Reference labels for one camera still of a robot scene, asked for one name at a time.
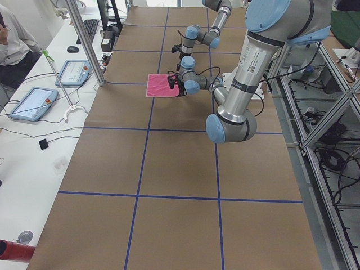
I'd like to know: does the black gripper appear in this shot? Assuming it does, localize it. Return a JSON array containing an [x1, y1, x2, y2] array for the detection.
[[176, 53, 185, 71], [175, 75, 187, 97]]

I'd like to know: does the pink towel with grey hem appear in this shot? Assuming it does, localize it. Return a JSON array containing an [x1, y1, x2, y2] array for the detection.
[[146, 74, 179, 97]]

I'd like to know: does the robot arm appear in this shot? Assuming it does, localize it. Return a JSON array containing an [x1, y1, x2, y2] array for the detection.
[[172, 0, 232, 61], [178, 1, 333, 143]]

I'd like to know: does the black box with label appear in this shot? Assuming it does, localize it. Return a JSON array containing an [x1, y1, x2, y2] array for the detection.
[[101, 31, 115, 52]]

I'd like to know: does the black keyboard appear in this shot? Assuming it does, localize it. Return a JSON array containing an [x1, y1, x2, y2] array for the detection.
[[83, 19, 100, 43]]

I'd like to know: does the far blue teach pendant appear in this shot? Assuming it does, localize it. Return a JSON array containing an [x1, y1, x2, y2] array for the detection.
[[59, 60, 92, 87]]

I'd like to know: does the blue teach pendant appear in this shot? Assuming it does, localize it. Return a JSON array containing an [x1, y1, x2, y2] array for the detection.
[[59, 60, 92, 87], [9, 87, 59, 122]]

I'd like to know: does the black computer mouse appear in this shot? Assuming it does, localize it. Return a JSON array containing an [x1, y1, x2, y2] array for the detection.
[[66, 46, 79, 53]]

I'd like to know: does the white stand with thin rod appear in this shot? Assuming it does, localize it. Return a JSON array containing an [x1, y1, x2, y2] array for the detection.
[[42, 49, 89, 123]]

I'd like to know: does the small black square pad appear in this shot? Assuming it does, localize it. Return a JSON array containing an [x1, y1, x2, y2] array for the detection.
[[39, 138, 49, 150]]

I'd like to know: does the near blue teach pendant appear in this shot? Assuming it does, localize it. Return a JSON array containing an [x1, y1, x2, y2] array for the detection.
[[9, 87, 59, 122]]

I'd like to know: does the seated person in grey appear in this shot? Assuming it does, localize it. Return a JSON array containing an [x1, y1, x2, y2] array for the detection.
[[0, 4, 43, 88]]

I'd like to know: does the round metal tape dispenser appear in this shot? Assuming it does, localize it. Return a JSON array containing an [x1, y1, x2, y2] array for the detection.
[[11, 230, 33, 245]]

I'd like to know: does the red cylinder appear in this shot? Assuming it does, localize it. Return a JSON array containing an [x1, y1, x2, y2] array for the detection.
[[0, 240, 35, 263]]

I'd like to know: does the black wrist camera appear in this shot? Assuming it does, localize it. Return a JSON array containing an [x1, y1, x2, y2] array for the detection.
[[167, 74, 178, 90], [171, 44, 182, 53]]

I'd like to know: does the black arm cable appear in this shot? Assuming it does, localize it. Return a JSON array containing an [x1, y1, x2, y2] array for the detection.
[[167, 66, 223, 88]]

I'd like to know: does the aluminium camera post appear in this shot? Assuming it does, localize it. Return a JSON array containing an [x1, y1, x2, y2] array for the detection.
[[65, 0, 105, 86]]

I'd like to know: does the aluminium frame rack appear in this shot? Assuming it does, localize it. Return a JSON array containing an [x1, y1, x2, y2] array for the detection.
[[268, 34, 359, 269]]

